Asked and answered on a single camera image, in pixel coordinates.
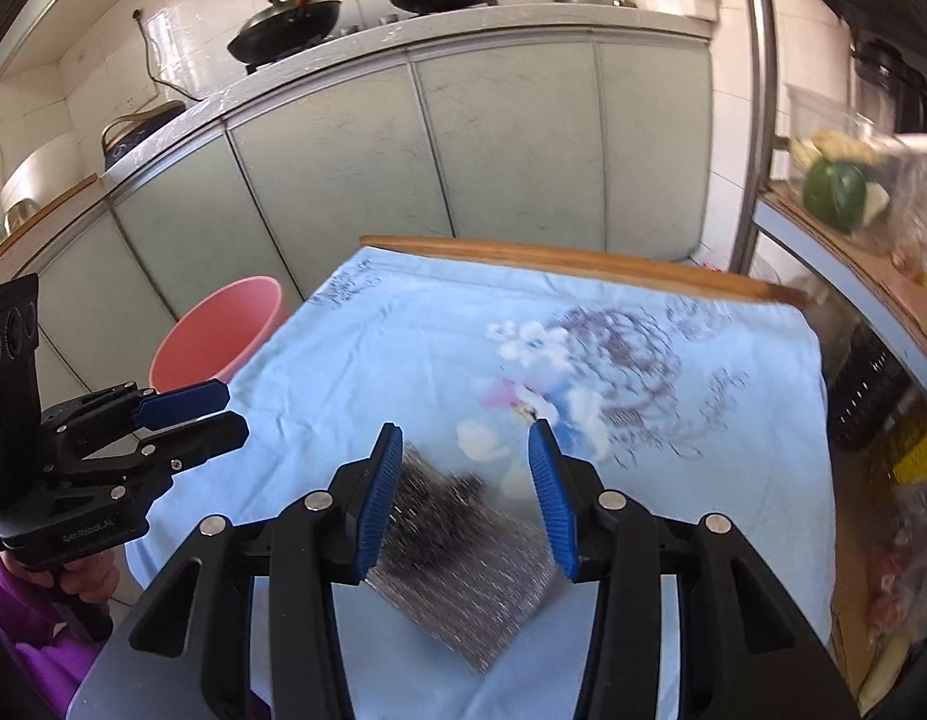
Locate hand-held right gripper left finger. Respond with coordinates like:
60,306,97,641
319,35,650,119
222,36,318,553
69,422,403,720

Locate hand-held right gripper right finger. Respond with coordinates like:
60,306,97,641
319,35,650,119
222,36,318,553
528,420,858,720

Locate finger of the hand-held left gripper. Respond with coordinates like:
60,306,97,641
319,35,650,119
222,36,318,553
80,412,250,502
43,381,230,440

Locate pink plastic bucket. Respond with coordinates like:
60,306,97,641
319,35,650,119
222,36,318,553
148,276,286,395

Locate silver foil bag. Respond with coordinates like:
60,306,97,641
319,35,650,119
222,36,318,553
365,444,558,676

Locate person's left hand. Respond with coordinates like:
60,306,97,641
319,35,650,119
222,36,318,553
4,551,123,607

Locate steel bowl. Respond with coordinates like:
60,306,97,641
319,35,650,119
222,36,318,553
0,199,42,250

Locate light blue floral cloth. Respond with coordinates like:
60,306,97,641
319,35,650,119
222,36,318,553
125,244,835,720

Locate white rice cooker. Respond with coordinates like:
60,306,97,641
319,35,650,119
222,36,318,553
0,133,83,235

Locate dark blue lidded pot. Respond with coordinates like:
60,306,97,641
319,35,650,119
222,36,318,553
101,100,188,171

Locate dark bottle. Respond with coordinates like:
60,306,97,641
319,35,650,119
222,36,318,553
827,322,911,452

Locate kitchen counter cabinet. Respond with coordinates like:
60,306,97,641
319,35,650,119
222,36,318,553
0,4,717,407

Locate yellow labelled bottle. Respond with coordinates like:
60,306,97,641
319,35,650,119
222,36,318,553
889,397,927,490

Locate large black wok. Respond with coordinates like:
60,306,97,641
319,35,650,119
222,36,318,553
227,0,343,65

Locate green bell pepper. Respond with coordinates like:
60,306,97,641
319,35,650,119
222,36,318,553
802,157,868,234

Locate clear plastic container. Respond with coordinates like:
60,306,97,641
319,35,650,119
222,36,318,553
785,82,895,188

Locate white plastic tray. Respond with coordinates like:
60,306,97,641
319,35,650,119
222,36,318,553
632,0,721,20

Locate metal frame storage shelf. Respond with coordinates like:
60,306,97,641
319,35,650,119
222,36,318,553
737,0,927,706

